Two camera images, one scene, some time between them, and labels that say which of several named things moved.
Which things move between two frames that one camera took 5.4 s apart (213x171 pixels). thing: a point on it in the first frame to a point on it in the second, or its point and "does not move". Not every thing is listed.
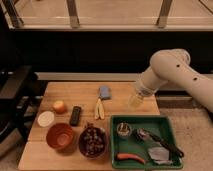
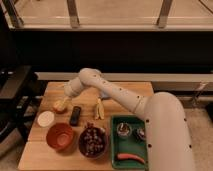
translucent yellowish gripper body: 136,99 to 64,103
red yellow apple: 59,107 does not move
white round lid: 45,119 does not move
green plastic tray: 144,142 does not move
